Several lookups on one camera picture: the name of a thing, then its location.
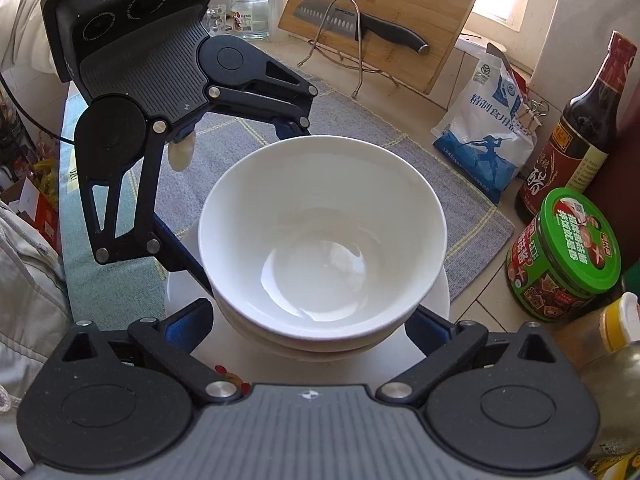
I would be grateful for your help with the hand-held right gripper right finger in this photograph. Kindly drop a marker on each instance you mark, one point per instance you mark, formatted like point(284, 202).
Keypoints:
point(427, 332)

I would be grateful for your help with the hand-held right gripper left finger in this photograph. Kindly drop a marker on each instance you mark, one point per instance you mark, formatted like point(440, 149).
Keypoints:
point(192, 321)

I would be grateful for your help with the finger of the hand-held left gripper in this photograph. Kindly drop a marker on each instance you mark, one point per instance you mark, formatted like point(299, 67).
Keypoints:
point(290, 110)
point(180, 260)

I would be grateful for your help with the white plate with red flowers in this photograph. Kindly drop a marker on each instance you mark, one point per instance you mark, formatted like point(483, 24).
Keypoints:
point(225, 350)

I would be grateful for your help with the person's left forearm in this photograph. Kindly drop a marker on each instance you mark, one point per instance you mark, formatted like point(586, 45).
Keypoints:
point(25, 20)

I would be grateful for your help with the clear drinking glass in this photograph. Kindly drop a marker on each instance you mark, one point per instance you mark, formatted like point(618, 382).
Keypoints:
point(217, 20)

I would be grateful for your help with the glass storage jar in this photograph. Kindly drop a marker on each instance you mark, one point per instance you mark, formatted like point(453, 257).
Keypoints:
point(250, 20)

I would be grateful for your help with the tall stack of clear cups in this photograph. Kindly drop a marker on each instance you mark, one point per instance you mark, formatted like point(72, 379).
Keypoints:
point(277, 0)

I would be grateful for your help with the grey and teal checked towel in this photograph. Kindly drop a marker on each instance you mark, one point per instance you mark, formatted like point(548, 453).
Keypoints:
point(425, 170)

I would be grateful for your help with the bamboo cutting board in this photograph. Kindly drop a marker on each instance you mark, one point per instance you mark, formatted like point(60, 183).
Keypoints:
point(400, 0)

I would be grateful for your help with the person's beige clothing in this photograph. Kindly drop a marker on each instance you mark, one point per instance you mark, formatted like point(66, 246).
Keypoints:
point(30, 310)

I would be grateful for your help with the green-lidded sauce jar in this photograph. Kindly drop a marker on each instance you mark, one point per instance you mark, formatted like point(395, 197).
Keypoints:
point(575, 240)

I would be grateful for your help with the blue and white salt bag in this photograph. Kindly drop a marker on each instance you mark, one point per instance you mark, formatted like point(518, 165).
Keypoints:
point(480, 135)

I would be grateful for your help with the yellow-lidded spice jar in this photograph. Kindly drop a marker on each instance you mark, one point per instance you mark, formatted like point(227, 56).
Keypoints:
point(620, 320)

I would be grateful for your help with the dark vinegar bottle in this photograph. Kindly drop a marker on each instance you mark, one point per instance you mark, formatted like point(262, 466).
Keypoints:
point(575, 150)

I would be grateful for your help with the metal binder clip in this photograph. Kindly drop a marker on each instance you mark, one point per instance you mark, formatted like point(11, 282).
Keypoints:
point(535, 110)

